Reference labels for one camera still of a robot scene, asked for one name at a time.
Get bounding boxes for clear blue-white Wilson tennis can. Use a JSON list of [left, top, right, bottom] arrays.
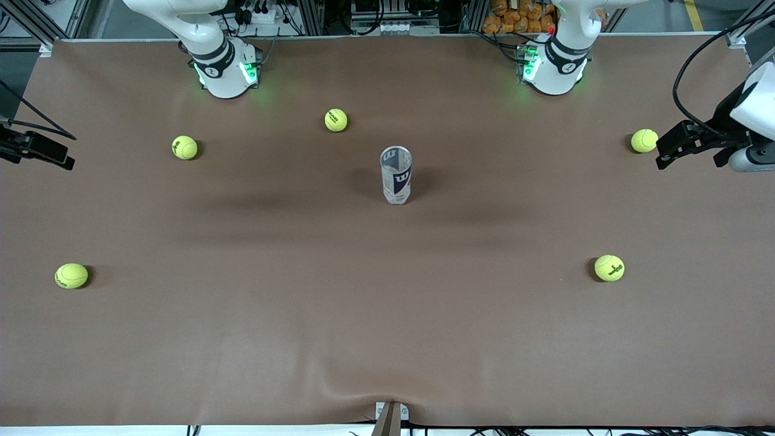
[[380, 145, 413, 205]]

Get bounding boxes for pile of orange packets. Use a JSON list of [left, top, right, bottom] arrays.
[[483, 0, 559, 35]]

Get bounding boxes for white power strip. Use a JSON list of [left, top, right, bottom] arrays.
[[239, 2, 292, 28]]

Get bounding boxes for brown table mat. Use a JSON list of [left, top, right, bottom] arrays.
[[0, 33, 775, 428]]

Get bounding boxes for dark electronics box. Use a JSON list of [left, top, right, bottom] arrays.
[[348, 0, 443, 36]]

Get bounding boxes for thin black right gripper cable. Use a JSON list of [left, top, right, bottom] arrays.
[[0, 81, 77, 141]]

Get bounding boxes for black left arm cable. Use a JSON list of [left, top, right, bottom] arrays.
[[673, 11, 775, 131]]

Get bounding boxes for aluminium frame profile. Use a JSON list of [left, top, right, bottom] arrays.
[[725, 0, 775, 49], [0, 0, 68, 56]]

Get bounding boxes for grey metal bracket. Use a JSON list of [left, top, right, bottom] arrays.
[[375, 401, 410, 423]]

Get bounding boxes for brown mount post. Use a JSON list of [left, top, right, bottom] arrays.
[[371, 403, 401, 436]]

